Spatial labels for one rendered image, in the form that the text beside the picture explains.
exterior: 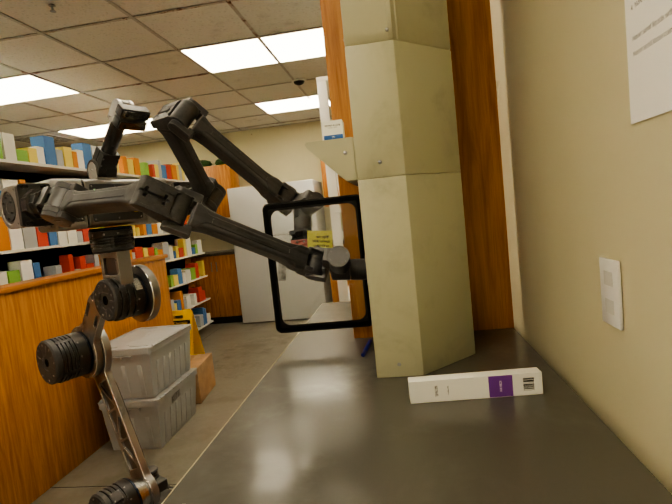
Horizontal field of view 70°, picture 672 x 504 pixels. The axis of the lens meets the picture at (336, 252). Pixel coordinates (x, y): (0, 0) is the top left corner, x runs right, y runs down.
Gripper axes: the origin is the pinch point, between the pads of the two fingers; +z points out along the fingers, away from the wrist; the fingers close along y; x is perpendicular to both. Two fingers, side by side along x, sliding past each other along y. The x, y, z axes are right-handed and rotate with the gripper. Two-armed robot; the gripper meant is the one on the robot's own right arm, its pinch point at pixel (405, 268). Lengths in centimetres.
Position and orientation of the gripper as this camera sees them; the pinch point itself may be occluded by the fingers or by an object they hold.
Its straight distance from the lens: 127.6
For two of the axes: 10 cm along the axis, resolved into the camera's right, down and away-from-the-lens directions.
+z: 10.0, -0.1, -0.8
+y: 0.8, -0.7, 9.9
